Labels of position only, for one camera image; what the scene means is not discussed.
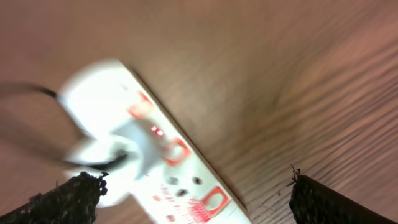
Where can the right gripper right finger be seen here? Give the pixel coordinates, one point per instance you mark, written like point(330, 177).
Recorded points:
point(314, 203)

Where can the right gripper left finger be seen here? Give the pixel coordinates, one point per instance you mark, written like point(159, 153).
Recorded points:
point(73, 202)

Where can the white power strip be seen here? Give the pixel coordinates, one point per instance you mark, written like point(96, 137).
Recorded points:
point(163, 171)

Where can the white charger plug adapter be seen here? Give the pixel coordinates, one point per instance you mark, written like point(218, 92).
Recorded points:
point(126, 154)

